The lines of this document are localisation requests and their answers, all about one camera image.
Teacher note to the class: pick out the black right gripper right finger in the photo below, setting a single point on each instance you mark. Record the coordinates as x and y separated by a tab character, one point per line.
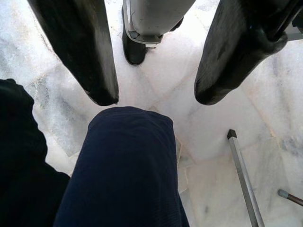
227	59

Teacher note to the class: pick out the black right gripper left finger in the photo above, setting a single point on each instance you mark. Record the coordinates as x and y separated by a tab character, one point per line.
80	47

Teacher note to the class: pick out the navy shirt red trim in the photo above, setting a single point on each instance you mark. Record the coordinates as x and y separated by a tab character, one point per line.
123	165

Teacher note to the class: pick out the grey right robot leg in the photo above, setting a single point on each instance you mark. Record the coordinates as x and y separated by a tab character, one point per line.
156	14

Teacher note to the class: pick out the plain black garment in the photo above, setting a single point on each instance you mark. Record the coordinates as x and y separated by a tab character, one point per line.
21	153

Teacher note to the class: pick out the silver square tube black cap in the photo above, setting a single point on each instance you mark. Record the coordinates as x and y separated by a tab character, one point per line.
243	179

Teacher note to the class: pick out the marble folding table red edge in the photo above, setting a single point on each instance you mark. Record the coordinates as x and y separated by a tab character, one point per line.
292	198

